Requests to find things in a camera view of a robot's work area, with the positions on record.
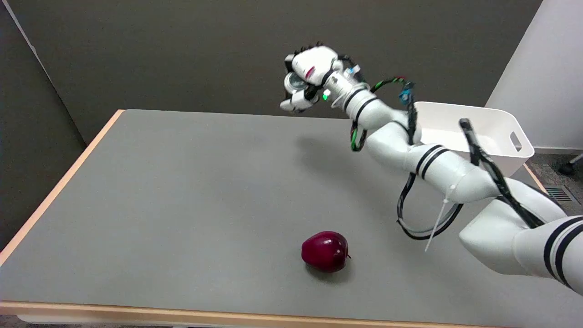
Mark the metal floor vent grille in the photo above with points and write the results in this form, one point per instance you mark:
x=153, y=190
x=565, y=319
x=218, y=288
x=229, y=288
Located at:
x=561, y=194

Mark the black chair caster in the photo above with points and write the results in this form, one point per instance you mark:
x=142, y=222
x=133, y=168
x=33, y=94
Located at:
x=569, y=166

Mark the dark red apple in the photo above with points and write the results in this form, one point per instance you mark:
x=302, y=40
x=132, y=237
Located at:
x=325, y=251

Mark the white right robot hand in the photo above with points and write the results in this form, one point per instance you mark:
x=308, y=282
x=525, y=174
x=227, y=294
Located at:
x=314, y=64

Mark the white plastic box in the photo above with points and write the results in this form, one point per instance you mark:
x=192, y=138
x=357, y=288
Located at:
x=492, y=136

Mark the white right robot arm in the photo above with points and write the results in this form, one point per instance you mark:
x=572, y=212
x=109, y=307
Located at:
x=455, y=173

